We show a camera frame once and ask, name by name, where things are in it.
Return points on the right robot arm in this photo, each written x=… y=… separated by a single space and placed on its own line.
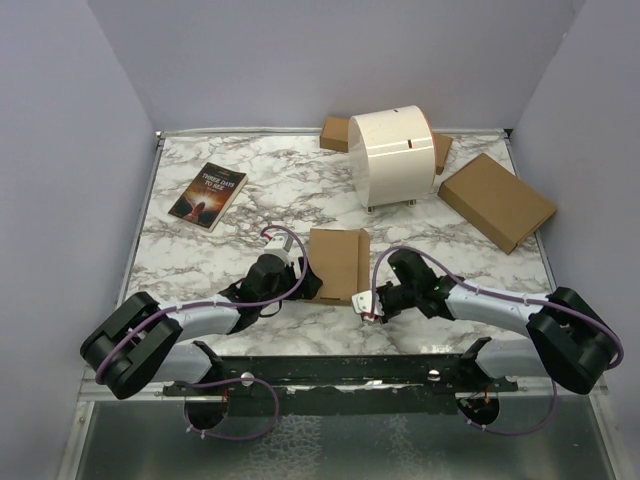
x=560 y=335

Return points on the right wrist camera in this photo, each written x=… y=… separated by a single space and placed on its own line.
x=367 y=306

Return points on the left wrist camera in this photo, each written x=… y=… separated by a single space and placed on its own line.
x=278 y=244

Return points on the dark paperback book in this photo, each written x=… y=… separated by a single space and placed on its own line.
x=209 y=195

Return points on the white cylindrical bread box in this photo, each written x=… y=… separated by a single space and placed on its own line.
x=392 y=155

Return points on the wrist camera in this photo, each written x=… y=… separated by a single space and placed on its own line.
x=278 y=244
x=367 y=306

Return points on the closed brown cardboard box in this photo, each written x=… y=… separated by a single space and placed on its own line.
x=496 y=202

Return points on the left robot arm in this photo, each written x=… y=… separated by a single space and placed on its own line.
x=146 y=341

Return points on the small brown box behind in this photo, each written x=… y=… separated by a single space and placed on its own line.
x=334 y=134

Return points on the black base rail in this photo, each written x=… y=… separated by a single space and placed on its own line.
x=345 y=384

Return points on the brown cardboard piece behind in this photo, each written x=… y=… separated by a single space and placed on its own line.
x=442 y=145

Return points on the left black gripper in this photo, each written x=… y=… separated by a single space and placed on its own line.
x=308 y=286

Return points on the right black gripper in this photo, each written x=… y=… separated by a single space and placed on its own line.
x=387 y=312

